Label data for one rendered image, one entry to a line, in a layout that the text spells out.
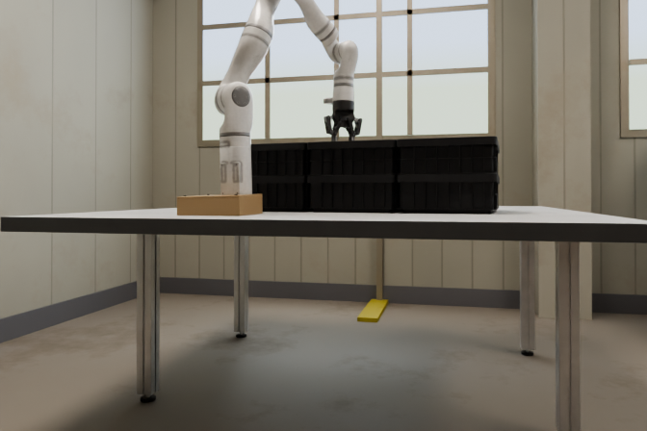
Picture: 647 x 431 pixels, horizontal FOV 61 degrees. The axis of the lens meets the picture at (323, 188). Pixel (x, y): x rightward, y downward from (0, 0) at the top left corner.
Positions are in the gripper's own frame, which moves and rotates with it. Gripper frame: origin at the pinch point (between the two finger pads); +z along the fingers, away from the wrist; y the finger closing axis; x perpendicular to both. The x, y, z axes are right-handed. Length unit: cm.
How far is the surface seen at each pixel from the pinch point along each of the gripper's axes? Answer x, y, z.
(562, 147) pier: 74, 188, -14
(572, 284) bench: -47, 55, 44
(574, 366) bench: -47, 55, 69
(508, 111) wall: 112, 181, -41
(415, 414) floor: -8, 25, 93
